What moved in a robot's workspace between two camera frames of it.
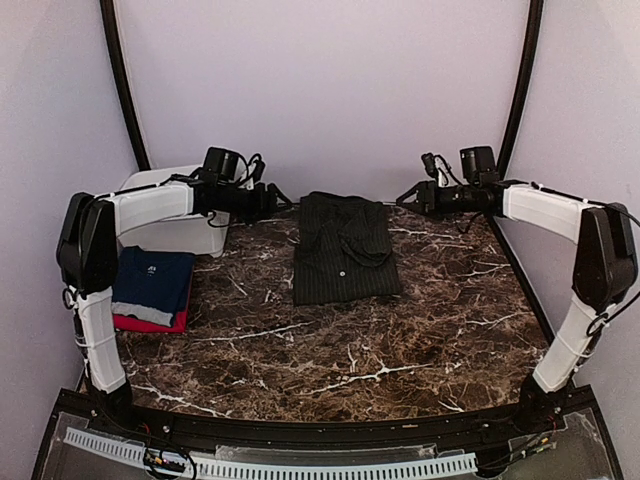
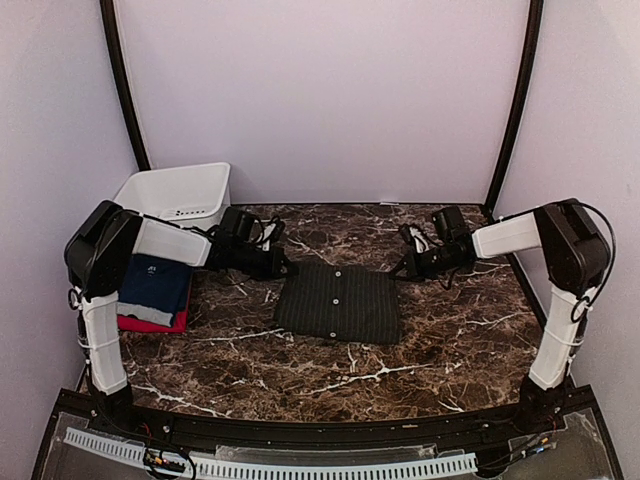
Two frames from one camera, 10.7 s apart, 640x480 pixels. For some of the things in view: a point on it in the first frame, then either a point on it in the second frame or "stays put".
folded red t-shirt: (132, 322) stays put
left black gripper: (268, 210) to (276, 256)
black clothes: (343, 249) to (340, 302)
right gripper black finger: (408, 193) to (401, 265)
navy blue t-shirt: (153, 280) stays put
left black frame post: (109, 21) stays put
